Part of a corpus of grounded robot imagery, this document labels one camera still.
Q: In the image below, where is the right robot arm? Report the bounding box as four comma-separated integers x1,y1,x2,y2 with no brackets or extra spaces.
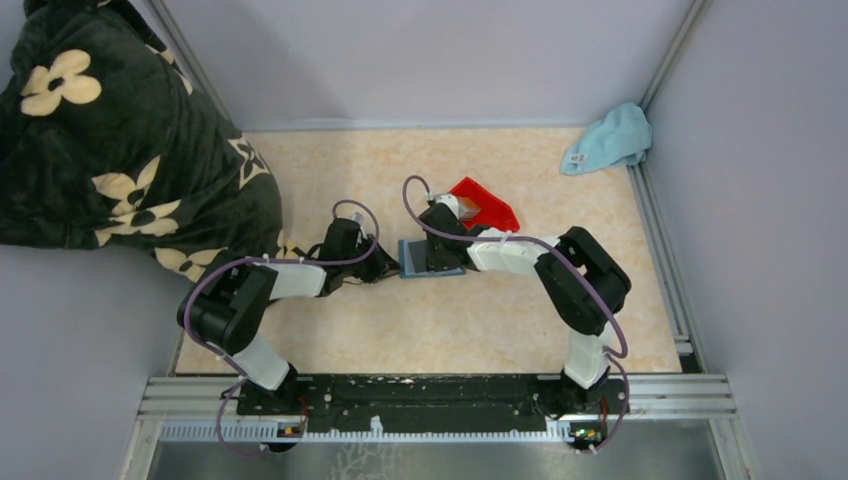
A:
416,202,632,412

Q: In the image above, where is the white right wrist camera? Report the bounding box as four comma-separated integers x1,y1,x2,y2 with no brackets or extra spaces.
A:
432,193,461,218

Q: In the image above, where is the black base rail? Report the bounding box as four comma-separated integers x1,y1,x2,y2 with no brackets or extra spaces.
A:
236,373,630,447

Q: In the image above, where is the red plastic bin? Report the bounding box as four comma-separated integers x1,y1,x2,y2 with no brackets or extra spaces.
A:
449,177,521,232

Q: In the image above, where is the teal card holder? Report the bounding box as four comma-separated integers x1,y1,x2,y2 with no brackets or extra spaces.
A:
398,239,466,279

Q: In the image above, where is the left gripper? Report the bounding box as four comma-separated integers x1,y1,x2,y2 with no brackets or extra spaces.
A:
342,234,404,284

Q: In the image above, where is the black floral blanket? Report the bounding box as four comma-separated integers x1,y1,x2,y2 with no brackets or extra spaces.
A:
1,1,289,282

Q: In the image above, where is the silver credit cards stack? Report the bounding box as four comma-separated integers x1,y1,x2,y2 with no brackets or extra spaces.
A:
458,197,480,221

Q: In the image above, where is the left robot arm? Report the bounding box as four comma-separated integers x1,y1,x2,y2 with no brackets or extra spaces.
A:
177,218,401,414

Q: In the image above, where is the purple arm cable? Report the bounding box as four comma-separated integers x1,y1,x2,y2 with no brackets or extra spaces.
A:
182,199,382,460
402,175,631,455

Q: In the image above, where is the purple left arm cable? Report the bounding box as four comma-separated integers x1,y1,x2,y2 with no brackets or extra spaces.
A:
182,199,382,460

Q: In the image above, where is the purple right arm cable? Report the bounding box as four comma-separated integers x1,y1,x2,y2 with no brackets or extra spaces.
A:
402,175,631,455

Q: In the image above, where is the light blue cloth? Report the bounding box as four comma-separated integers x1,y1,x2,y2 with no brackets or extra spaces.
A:
560,102,653,176

